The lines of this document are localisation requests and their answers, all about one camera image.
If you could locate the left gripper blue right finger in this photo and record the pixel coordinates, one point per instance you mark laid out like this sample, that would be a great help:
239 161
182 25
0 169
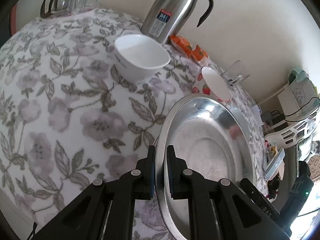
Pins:
179 183

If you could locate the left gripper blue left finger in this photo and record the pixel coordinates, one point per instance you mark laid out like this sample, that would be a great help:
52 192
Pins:
149 173

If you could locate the stainless steel plate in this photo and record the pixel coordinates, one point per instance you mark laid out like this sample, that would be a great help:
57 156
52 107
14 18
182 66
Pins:
208 137

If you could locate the strawberry pattern bowl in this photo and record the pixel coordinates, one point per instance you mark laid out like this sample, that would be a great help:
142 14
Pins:
209 82

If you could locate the white square bowl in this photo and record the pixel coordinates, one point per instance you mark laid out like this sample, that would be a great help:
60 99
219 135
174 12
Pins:
139 57

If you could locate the black charger adapter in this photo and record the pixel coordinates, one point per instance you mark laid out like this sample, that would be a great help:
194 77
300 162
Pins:
266 116

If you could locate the white lattice shelf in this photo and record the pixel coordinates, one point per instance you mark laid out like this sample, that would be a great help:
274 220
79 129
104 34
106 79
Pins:
295 114

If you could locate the white power strip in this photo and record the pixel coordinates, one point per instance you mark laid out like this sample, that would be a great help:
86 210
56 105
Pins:
257 115

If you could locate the floral grey tablecloth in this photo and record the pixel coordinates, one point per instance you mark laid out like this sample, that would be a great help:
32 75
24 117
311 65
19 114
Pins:
69 117

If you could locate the teal cloth on shelf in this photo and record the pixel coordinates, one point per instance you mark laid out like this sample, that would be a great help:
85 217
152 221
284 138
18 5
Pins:
297 75

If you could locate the clear glass mug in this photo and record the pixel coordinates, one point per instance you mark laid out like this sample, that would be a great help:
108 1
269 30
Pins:
235 74

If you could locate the orange snack packet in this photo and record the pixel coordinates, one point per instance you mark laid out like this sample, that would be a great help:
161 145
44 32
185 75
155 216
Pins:
181 45
200 56

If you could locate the stainless steel thermos jug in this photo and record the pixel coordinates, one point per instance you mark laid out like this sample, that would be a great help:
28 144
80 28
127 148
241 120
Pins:
167 17

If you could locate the glass teapot black handle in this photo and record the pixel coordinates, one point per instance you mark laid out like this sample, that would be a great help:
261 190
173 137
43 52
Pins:
50 8

